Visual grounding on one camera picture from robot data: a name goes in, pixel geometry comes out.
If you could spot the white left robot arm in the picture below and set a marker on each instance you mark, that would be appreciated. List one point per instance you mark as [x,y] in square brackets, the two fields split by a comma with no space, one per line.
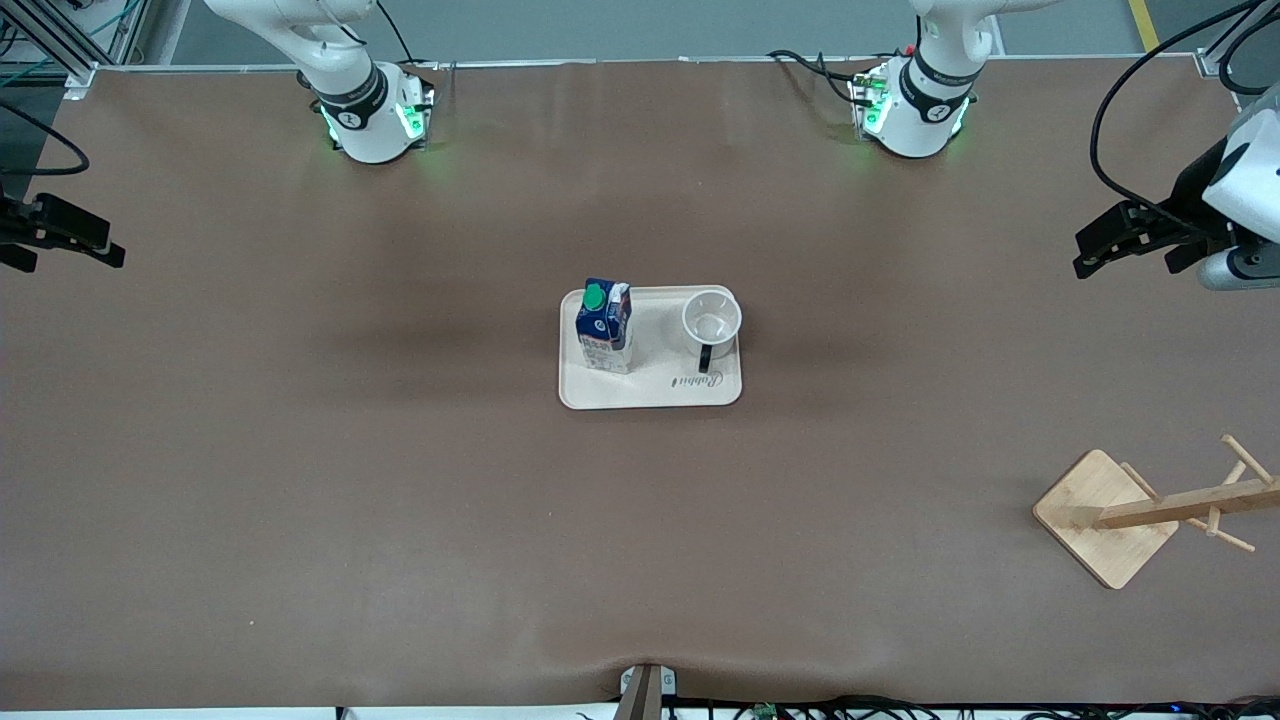
[915,125]

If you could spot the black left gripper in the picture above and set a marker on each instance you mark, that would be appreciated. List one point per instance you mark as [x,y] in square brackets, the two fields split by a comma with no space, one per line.
[1189,193]

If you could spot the cream tray with rabbit print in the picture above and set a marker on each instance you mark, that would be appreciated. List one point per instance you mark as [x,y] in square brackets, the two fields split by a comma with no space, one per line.
[650,385]

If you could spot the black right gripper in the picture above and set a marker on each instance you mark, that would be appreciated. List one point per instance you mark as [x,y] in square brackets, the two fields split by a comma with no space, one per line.
[12,229]

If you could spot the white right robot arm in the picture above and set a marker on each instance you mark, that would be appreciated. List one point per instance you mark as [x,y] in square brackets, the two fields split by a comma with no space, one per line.
[365,130]

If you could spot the aluminium frame post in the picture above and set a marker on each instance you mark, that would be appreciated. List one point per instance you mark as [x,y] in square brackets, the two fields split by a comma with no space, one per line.
[1210,62]
[75,75]

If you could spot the wooden cup rack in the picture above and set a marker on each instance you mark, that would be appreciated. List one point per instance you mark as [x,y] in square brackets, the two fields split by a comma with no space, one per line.
[1095,500]

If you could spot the blue white milk carton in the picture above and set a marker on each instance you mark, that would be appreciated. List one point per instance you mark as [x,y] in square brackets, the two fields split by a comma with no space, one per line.
[603,335]

